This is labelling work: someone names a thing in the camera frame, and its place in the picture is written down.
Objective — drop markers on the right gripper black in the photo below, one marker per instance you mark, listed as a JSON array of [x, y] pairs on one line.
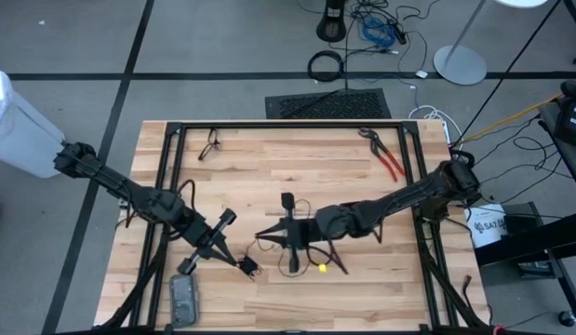
[[301, 231]]

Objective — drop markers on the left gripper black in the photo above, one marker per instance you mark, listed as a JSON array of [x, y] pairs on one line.
[[206, 239]]

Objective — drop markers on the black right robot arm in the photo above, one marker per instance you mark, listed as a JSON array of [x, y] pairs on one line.
[[408, 193]]

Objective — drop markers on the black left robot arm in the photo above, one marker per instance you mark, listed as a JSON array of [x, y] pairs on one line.
[[111, 179]]

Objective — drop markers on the grey rectangular pouch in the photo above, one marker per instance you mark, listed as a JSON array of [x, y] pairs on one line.
[[183, 300]]

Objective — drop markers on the black eyeglasses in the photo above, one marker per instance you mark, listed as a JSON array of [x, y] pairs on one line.
[[210, 147]]

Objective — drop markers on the black floor vent mat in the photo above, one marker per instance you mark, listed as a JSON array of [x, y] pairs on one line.
[[329, 104]]

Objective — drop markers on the black cylinder stand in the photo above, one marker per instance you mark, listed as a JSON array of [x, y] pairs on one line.
[[331, 25]]

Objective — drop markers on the white power adapter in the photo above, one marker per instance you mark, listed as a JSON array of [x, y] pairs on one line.
[[422, 74]]

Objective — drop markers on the black power strip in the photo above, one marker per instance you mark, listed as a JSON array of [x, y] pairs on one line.
[[397, 31]]

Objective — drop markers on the white trash bin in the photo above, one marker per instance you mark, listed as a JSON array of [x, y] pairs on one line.
[[17, 125]]

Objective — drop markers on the white lamp base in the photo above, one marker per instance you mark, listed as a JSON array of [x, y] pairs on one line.
[[459, 65]]

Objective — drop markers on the thin black slanted pole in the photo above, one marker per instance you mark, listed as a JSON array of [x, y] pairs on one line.
[[511, 68]]

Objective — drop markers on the black caster wheel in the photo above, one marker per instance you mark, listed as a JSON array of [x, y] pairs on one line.
[[567, 318]]

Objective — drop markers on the black side cart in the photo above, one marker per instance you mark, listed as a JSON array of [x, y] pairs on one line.
[[564, 139]]

